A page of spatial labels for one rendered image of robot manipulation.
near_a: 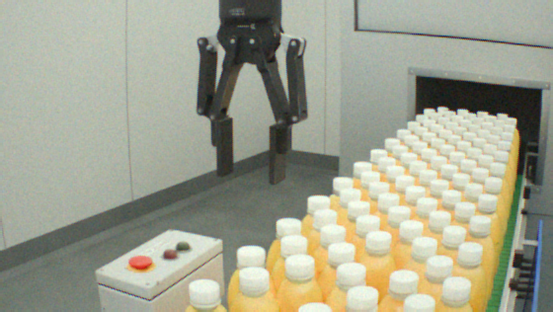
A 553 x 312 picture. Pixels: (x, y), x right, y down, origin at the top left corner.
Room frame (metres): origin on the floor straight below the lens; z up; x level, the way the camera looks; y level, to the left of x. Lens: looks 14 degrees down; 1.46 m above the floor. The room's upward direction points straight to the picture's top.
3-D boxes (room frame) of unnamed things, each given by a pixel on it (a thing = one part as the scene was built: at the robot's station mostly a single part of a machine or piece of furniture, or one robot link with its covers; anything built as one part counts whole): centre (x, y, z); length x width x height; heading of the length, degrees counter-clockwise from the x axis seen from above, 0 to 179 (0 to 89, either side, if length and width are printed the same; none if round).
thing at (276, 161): (0.71, 0.00, 1.28); 0.03 x 0.01 x 0.07; 155
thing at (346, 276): (0.74, -0.10, 1.11); 0.04 x 0.04 x 0.02
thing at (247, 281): (0.73, 0.03, 1.11); 0.04 x 0.04 x 0.02
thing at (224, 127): (0.74, 0.06, 1.28); 0.03 x 0.01 x 0.07; 155
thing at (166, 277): (0.81, 0.17, 1.05); 0.20 x 0.10 x 0.10; 155
